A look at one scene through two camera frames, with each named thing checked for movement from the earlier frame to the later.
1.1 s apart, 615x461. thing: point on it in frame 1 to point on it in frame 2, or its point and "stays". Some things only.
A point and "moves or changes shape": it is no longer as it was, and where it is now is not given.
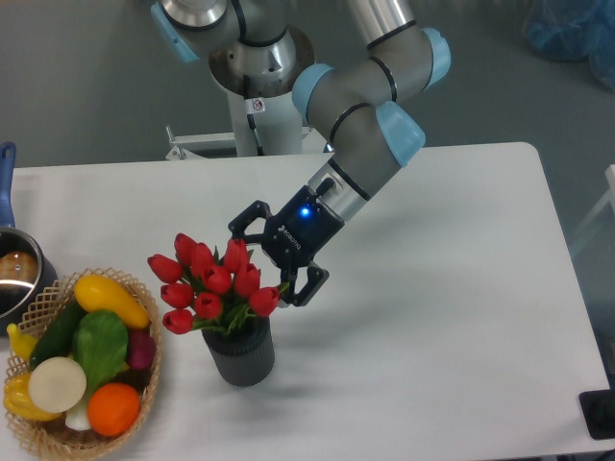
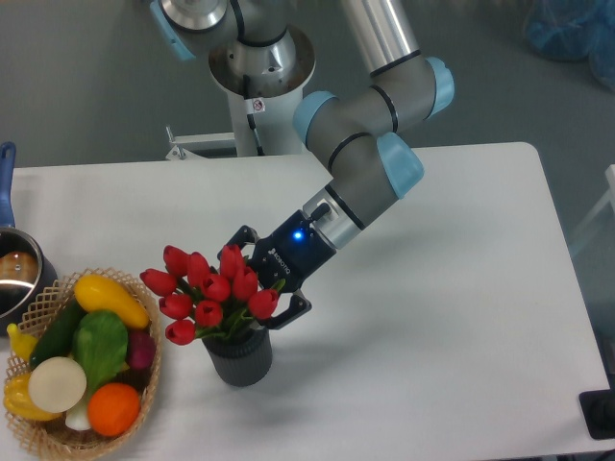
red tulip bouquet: [207, 291] moves or changes shape
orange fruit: [112, 408] stays
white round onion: [57, 384] stays
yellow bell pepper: [18, 400] stays
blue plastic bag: [573, 30] stays
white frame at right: [606, 201] stays
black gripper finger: [236, 228] to [245, 234]
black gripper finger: [316, 277] to [298, 305]
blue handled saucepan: [25, 274] stays
